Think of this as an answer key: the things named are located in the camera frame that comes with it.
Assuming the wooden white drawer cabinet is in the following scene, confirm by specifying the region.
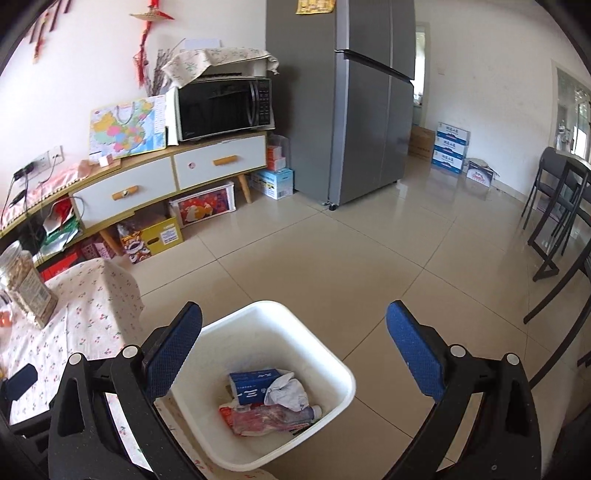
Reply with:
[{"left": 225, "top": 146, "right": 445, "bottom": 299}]
[{"left": 0, "top": 130, "right": 269, "bottom": 278}]

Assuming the blue white water carton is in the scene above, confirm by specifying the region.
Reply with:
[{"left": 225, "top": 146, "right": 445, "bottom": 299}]
[
  {"left": 434, "top": 137, "right": 469, "bottom": 160},
  {"left": 438, "top": 122, "right": 472, "bottom": 144},
  {"left": 431, "top": 151, "right": 465, "bottom": 174}
]

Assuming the dried twig bunch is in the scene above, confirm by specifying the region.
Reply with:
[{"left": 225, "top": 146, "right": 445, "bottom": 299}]
[{"left": 134, "top": 37, "right": 185, "bottom": 97}]

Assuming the red tassel wall decoration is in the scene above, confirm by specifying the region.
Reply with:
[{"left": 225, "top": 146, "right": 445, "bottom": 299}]
[{"left": 30, "top": 0, "right": 75, "bottom": 63}]

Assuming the floral cloth cover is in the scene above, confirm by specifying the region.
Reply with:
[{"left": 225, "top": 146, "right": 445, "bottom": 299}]
[{"left": 161, "top": 46, "right": 281, "bottom": 88}]

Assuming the red hanging ornament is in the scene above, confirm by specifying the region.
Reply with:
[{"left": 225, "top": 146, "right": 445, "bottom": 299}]
[{"left": 129, "top": 0, "right": 175, "bottom": 88}]

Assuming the crushed clear plastic bottle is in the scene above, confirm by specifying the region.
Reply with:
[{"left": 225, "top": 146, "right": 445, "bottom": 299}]
[{"left": 240, "top": 404, "right": 322, "bottom": 432}]

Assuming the red snack wrapper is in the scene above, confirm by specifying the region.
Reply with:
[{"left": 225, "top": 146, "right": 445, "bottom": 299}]
[{"left": 218, "top": 402, "right": 278, "bottom": 437}]

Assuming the green white plastic bag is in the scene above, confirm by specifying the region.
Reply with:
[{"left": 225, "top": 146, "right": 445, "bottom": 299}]
[{"left": 39, "top": 198, "right": 84, "bottom": 257}]

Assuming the black microwave oven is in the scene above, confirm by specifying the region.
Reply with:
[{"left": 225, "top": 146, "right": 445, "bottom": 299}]
[{"left": 173, "top": 76, "right": 276, "bottom": 144}]

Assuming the pink lace cloth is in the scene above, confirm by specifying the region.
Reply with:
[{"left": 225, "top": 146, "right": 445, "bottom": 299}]
[{"left": 0, "top": 159, "right": 100, "bottom": 232}]

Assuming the flat red box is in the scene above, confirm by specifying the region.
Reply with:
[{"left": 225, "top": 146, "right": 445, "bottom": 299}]
[{"left": 39, "top": 251, "right": 84, "bottom": 280}]

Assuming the grey refrigerator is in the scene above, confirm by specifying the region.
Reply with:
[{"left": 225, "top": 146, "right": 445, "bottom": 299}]
[{"left": 265, "top": 0, "right": 416, "bottom": 206}]

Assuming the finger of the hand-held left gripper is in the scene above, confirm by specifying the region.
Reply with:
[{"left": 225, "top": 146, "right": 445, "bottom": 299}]
[{"left": 0, "top": 363, "right": 38, "bottom": 402}]

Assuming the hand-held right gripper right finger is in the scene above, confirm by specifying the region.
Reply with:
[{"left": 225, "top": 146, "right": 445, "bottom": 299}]
[{"left": 383, "top": 300, "right": 543, "bottom": 480}]

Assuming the cherry print tablecloth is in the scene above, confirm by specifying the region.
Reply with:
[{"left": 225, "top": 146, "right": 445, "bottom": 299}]
[{"left": 0, "top": 257, "right": 204, "bottom": 480}]

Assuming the red white small box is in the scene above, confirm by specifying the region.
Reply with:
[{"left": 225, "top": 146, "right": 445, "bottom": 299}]
[{"left": 266, "top": 144, "right": 288, "bottom": 171}]

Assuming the blue white cardboard box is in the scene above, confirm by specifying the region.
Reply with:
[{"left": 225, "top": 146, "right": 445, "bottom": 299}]
[{"left": 250, "top": 167, "right": 295, "bottom": 200}]

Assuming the pink patterned box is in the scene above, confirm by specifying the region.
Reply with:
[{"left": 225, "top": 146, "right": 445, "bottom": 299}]
[{"left": 81, "top": 235, "right": 116, "bottom": 259}]

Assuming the red picture gift box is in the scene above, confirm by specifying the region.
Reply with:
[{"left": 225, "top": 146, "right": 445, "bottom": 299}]
[{"left": 168, "top": 181, "right": 237, "bottom": 228}]

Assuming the black table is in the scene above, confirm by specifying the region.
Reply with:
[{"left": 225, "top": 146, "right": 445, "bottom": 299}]
[{"left": 524, "top": 159, "right": 591, "bottom": 393}]

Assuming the white paper ball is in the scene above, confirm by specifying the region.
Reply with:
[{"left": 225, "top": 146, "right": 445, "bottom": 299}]
[{"left": 263, "top": 371, "right": 309, "bottom": 411}]

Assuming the plastic jar of sunflower seeds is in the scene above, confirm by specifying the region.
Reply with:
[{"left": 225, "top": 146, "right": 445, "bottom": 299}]
[{"left": 0, "top": 240, "right": 58, "bottom": 329}]

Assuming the white drawer wooden handle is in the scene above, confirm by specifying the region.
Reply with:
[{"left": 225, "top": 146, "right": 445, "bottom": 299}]
[
  {"left": 173, "top": 136, "right": 269, "bottom": 190},
  {"left": 71, "top": 157, "right": 178, "bottom": 222}
]

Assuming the open white blue box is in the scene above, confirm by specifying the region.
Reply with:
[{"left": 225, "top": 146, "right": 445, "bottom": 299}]
[{"left": 465, "top": 158, "right": 499, "bottom": 188}]

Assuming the white plastic trash bin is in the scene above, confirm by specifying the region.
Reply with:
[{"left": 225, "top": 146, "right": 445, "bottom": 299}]
[{"left": 159, "top": 300, "right": 356, "bottom": 472}]

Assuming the yellow paper note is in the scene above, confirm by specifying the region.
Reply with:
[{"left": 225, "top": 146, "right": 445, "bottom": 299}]
[{"left": 296, "top": 0, "right": 337, "bottom": 14}]

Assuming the black chair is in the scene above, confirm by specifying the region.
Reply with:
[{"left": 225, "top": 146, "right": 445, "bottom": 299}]
[{"left": 522, "top": 147, "right": 578, "bottom": 257}]

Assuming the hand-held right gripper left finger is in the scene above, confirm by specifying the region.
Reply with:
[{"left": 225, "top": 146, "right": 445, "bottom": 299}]
[{"left": 47, "top": 301, "right": 218, "bottom": 480}]

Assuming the yellow brown cardboard box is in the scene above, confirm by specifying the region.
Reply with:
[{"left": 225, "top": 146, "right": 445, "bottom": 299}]
[{"left": 117, "top": 215, "right": 184, "bottom": 265}]

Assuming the map print paper bag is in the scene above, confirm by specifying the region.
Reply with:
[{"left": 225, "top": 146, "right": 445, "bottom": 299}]
[{"left": 89, "top": 95, "right": 168, "bottom": 161}]

